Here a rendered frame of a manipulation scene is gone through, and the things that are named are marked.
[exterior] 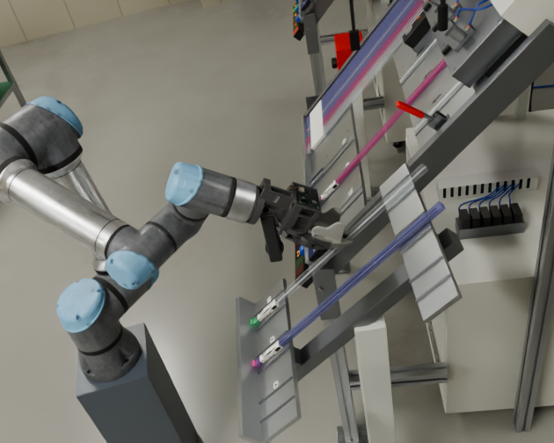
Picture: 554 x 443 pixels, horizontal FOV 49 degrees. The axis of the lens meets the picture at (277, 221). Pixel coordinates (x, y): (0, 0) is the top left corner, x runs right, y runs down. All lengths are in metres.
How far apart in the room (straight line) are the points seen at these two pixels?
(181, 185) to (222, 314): 1.37
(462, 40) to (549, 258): 0.52
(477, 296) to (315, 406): 0.74
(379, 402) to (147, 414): 0.63
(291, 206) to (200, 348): 1.27
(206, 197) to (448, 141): 0.49
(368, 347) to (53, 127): 0.78
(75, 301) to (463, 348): 0.99
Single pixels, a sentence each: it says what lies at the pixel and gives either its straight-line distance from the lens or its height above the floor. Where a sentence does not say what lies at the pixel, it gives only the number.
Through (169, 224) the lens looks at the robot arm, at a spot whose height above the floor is 1.05.
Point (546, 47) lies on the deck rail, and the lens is 1.19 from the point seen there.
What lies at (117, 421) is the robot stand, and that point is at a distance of 1.69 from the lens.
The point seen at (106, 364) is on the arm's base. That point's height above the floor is 0.60.
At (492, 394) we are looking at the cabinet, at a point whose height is 0.15.
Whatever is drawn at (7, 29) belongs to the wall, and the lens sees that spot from 5.55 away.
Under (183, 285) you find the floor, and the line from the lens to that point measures 2.53.
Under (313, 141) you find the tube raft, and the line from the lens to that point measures 1.78.
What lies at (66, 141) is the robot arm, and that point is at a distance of 1.35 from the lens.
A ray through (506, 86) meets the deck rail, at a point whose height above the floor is 1.13.
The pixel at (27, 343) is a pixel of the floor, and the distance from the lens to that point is 2.63.
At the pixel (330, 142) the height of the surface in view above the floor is 0.79.
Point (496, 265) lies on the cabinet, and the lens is 1.56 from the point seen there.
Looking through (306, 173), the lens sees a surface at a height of 0.73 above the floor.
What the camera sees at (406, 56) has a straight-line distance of 1.57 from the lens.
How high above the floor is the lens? 1.72
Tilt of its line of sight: 40 degrees down
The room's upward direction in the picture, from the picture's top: 13 degrees counter-clockwise
